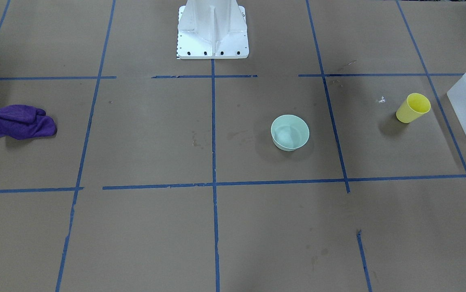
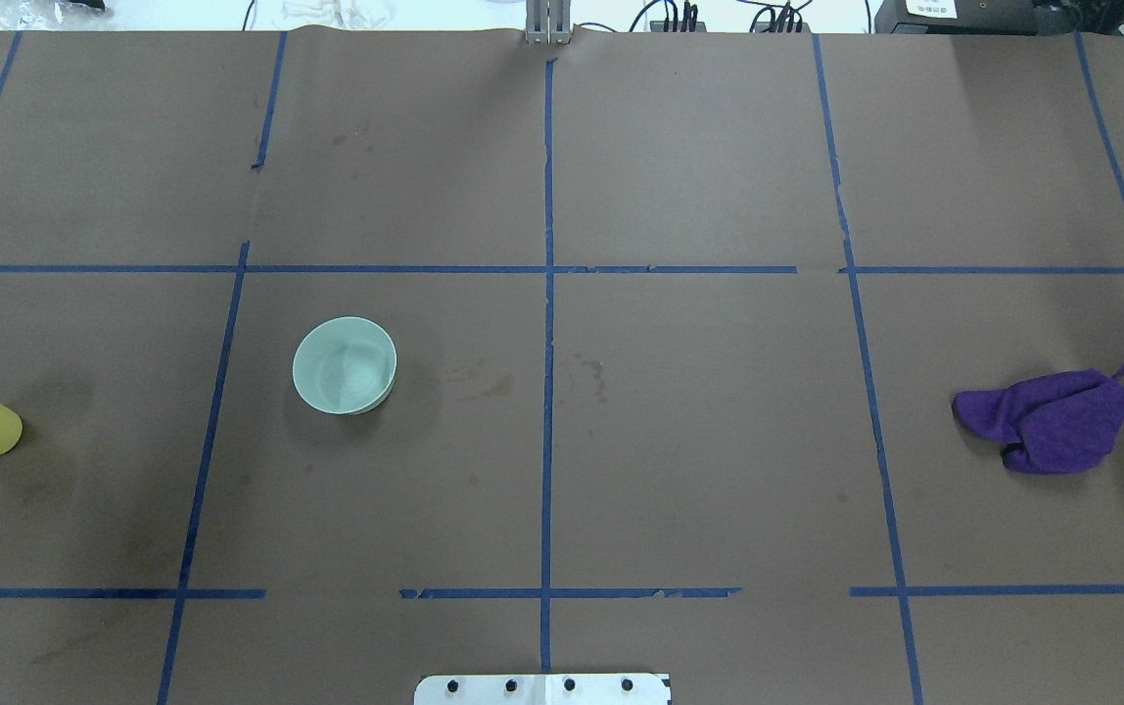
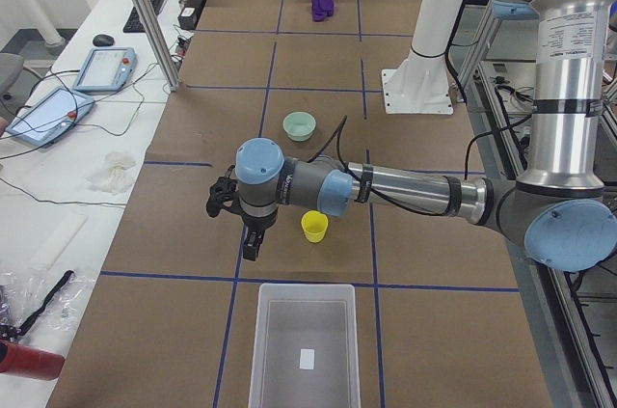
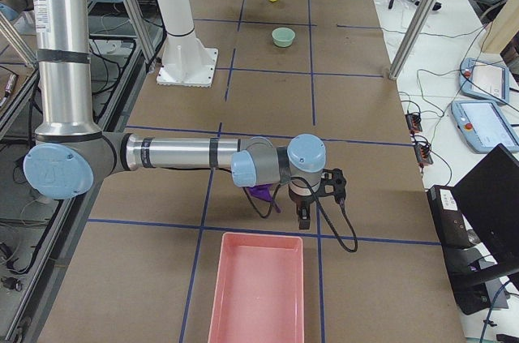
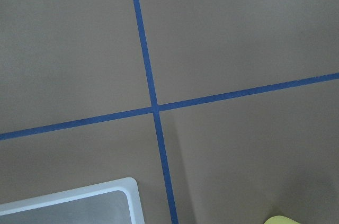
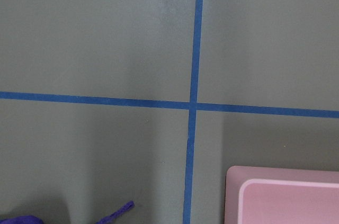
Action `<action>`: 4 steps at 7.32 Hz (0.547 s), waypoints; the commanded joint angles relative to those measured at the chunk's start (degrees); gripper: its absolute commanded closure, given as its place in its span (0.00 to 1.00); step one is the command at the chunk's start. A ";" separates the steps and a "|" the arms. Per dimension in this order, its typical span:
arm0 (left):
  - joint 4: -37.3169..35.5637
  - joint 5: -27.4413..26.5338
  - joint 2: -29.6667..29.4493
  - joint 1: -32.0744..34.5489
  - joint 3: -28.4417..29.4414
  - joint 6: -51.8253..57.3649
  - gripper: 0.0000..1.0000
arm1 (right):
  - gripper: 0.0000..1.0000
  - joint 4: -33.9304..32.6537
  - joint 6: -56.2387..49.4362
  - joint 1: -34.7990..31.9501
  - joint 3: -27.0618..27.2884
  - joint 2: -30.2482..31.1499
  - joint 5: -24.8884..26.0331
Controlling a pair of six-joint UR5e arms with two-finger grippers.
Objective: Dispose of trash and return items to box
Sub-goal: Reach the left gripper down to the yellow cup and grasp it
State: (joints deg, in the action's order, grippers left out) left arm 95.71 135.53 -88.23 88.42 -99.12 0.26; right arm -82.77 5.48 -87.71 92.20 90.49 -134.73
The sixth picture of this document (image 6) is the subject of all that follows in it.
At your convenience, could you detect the purple cloth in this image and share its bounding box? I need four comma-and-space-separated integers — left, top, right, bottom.
1, 201, 135, 224

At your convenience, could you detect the pink plastic tray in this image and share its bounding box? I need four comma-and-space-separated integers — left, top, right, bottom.
224, 166, 338, 223

